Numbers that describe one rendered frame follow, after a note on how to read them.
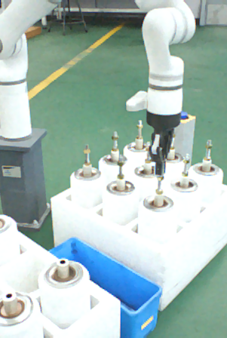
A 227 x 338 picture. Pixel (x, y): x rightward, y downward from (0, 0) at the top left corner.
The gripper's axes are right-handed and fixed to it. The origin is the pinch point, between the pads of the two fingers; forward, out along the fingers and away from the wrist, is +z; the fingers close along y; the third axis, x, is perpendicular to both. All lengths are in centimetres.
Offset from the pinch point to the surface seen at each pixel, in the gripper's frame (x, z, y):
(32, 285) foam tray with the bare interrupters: 23.6, 26.2, -21.6
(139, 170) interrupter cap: 9.5, 9.7, 14.3
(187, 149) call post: 2.4, 14.3, 43.5
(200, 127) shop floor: 11, 35, 119
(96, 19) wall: 234, 31, 479
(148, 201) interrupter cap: 2.3, 9.6, -0.6
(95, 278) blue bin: 13.8, 32.2, -7.4
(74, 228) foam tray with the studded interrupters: 23.1, 23.4, -0.6
